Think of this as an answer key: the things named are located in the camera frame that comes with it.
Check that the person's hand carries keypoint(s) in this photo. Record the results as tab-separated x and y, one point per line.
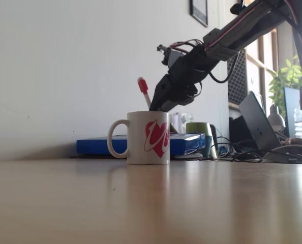
294	141

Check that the black picture frame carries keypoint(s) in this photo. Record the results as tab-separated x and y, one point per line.
199	11

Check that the clear plastic container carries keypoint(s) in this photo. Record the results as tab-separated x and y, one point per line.
182	122

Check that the white mug red heart print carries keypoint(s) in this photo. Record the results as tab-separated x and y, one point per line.
138	142

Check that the grey desk lamp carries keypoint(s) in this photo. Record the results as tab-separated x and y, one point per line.
276	118

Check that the black perforated panel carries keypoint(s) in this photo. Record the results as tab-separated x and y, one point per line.
238	81

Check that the blue binder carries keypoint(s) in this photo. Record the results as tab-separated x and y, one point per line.
95	146

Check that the small grey gripper camera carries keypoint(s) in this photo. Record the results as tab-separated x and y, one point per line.
172	56

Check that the green houseplant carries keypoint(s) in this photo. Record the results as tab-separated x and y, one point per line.
290	73

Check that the grey laptop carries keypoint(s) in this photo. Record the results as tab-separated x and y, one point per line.
257	124

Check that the green cup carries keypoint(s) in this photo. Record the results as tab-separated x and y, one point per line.
196	127

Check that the white orange marker pen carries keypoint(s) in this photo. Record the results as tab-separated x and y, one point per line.
143	86

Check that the black monitor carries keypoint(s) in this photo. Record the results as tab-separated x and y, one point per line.
290	111

